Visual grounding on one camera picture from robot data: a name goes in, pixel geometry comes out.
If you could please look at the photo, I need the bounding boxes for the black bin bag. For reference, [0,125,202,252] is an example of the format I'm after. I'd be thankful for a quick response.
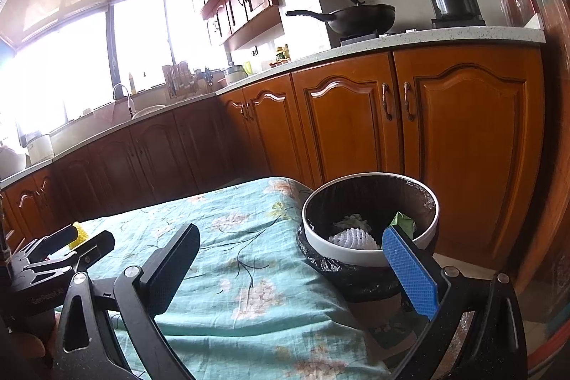
[296,173,439,303]

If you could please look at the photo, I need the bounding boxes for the white lidded cooker pot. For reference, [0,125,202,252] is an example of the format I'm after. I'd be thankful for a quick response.
[223,64,248,87]

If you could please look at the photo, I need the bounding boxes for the black wok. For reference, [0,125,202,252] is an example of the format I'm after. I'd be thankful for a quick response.
[285,4,397,37]

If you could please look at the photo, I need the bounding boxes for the black gas stove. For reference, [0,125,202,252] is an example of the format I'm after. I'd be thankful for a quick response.
[339,16,487,48]

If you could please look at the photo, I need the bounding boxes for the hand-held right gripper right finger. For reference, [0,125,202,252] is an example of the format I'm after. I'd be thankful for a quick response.
[382,225,528,380]

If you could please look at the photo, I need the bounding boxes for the yellow foam fruit net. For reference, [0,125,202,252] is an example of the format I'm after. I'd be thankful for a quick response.
[69,221,92,249]

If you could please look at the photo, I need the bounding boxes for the teal floral tablecloth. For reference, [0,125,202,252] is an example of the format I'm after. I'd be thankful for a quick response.
[53,176,401,380]

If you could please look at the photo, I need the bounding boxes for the kitchen window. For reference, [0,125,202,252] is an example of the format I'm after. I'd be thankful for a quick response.
[0,0,223,140]

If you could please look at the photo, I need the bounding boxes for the white bucket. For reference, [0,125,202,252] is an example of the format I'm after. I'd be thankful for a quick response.
[26,133,54,165]

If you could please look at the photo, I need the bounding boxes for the brown wooden base cabinets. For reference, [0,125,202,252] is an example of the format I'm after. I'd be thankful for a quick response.
[0,46,546,269]

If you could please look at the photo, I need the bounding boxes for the white stone countertop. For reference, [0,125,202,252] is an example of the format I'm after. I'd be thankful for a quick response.
[0,26,546,189]

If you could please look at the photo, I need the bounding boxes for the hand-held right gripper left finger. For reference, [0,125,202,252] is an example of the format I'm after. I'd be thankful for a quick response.
[52,223,201,380]

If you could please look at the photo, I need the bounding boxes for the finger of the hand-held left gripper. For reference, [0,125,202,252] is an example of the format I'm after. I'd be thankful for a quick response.
[15,224,82,263]
[24,230,115,274]

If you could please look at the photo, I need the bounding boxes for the chrome faucet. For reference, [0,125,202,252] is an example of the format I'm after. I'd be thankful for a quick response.
[111,84,134,118]

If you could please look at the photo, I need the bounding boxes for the white foam fruit net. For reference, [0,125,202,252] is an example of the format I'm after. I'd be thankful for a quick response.
[328,229,381,251]

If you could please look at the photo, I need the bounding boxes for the white round bin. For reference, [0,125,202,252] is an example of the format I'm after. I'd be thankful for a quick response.
[302,172,441,269]

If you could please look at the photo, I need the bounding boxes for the dish rack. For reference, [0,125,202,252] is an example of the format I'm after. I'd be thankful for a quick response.
[162,62,214,98]

